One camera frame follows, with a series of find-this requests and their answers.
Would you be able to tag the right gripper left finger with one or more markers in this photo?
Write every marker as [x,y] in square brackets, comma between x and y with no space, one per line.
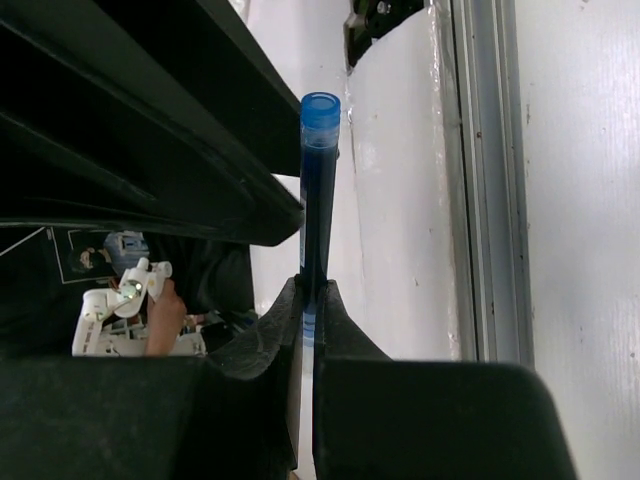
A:
[233,414]

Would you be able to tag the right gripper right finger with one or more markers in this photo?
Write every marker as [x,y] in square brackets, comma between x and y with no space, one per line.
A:
[379,418]

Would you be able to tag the blue pen bottom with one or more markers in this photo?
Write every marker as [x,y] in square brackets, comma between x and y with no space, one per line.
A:
[320,119]

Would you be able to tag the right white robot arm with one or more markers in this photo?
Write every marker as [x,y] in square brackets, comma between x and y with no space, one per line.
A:
[165,222]

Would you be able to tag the white foam board cover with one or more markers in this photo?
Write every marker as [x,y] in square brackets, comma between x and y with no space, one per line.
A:
[391,250]

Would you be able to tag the person in black shirt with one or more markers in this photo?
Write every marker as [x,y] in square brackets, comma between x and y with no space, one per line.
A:
[61,287]

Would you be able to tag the aluminium front rail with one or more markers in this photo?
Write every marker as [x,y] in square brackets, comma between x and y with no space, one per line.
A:
[490,106]

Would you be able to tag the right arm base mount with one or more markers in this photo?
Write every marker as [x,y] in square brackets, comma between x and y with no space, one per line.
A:
[371,20]

